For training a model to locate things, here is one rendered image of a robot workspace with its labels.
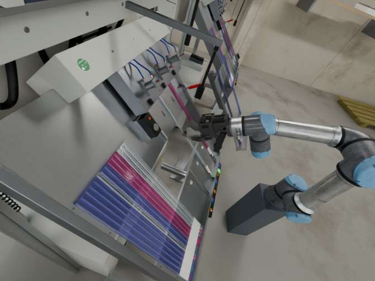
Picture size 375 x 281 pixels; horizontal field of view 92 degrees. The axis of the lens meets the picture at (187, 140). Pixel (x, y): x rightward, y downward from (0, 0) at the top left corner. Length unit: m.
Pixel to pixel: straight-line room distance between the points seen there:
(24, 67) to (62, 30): 0.22
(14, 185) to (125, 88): 0.32
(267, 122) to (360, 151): 0.38
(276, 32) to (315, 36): 0.77
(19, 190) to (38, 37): 0.25
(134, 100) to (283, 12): 4.06
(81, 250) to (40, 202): 0.50
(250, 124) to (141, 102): 0.37
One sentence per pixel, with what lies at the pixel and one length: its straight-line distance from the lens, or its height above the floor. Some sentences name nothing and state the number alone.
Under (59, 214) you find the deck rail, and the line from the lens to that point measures 0.44.
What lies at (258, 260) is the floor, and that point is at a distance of 1.81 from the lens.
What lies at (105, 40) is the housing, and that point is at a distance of 0.52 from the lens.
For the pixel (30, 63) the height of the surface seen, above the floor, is 1.18.
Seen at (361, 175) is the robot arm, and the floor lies 1.13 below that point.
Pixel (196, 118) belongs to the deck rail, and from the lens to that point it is 0.96.
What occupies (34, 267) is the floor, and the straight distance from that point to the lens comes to 1.59.
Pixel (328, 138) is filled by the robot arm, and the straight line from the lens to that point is 0.94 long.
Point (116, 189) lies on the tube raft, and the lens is 0.50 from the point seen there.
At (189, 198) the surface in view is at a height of 0.81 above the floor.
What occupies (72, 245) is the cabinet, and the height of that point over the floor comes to 0.62.
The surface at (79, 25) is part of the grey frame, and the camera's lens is 0.46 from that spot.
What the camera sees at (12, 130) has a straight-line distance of 0.44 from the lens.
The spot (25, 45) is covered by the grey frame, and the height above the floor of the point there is 1.32.
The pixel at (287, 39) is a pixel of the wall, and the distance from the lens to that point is 4.63.
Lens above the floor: 1.49
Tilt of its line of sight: 46 degrees down
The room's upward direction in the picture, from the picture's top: 23 degrees clockwise
